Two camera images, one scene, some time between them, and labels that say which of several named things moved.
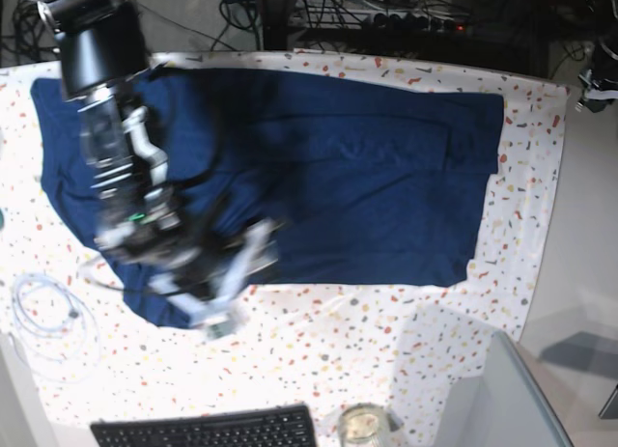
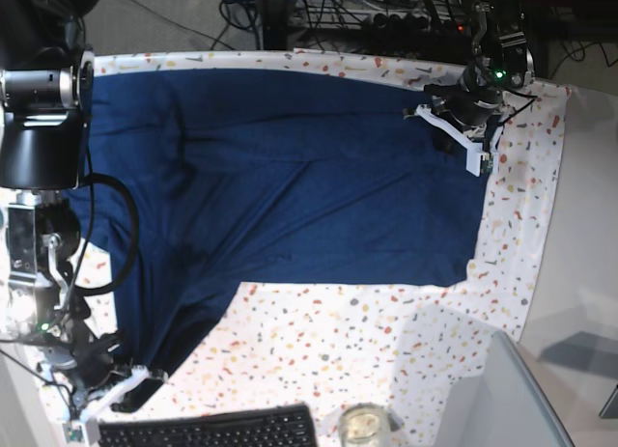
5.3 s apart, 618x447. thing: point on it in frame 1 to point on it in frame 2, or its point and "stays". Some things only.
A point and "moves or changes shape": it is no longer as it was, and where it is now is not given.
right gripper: (603, 72) to (475, 98)
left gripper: (158, 237) to (94, 357)
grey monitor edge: (502, 407) stays
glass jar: (363, 425) stays
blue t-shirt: (366, 184) moves or changes shape
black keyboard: (274, 427) stays
